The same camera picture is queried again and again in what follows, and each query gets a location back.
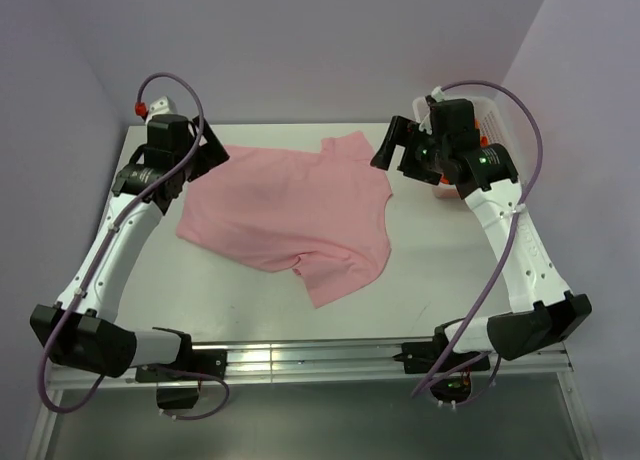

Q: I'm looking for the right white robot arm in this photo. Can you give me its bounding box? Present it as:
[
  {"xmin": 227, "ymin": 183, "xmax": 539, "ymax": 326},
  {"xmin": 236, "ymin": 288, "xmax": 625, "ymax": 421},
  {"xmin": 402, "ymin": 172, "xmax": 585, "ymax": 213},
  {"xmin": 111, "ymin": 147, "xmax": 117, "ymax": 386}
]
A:
[{"xmin": 370, "ymin": 98, "xmax": 592, "ymax": 370}]

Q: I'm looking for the white plastic basket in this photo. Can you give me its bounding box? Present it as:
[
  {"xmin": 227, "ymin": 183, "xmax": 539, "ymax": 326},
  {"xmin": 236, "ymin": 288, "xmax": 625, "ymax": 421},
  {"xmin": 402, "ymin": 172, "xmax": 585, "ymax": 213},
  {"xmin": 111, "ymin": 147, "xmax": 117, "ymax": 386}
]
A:
[{"xmin": 412, "ymin": 96, "xmax": 525, "ymax": 200}]

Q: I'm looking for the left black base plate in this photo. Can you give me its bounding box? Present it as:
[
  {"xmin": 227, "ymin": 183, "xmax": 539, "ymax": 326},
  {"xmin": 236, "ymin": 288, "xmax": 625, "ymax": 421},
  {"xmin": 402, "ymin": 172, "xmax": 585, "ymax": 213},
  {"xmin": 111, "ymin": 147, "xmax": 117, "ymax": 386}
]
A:
[{"xmin": 134, "ymin": 349, "xmax": 230, "ymax": 421}]

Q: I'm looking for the aluminium rail frame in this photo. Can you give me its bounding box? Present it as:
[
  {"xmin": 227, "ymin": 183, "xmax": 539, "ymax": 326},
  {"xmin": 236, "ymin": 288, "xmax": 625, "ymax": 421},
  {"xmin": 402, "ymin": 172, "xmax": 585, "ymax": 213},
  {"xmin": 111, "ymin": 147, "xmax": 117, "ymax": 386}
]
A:
[{"xmin": 24, "ymin": 199, "xmax": 601, "ymax": 460}]

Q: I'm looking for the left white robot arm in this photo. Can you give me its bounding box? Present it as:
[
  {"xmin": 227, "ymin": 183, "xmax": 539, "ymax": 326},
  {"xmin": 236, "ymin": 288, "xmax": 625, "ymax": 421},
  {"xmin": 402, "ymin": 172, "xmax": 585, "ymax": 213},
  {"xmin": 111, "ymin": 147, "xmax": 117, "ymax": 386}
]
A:
[{"xmin": 30, "ymin": 114, "xmax": 229, "ymax": 379}]

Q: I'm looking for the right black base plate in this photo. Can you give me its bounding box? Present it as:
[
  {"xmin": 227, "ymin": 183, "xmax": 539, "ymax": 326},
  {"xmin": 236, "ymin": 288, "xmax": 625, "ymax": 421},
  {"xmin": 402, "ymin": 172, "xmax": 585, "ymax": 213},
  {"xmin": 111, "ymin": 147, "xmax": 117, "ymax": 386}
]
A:
[{"xmin": 393, "ymin": 339, "xmax": 491, "ymax": 405}]

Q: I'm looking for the pink t shirt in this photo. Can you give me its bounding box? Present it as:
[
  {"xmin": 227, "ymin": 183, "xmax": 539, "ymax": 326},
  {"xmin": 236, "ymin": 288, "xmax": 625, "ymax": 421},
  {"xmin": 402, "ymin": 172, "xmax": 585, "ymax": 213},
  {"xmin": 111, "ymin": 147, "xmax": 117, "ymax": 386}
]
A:
[{"xmin": 176, "ymin": 131, "xmax": 392, "ymax": 308}]

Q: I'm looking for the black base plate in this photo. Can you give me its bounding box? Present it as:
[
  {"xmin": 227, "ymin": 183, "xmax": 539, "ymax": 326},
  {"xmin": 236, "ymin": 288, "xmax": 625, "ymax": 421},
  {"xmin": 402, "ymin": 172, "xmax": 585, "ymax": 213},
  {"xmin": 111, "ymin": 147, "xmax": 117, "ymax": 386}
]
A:
[
  {"xmin": 134, "ymin": 349, "xmax": 230, "ymax": 421},
  {"xmin": 393, "ymin": 339, "xmax": 491, "ymax": 405}
]

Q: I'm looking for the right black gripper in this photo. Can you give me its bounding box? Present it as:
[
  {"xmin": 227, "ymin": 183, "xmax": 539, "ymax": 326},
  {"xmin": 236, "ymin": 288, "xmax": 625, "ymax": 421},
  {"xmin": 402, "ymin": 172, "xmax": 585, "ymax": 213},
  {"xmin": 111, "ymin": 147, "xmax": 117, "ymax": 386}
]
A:
[{"xmin": 370, "ymin": 115, "xmax": 449, "ymax": 185}]

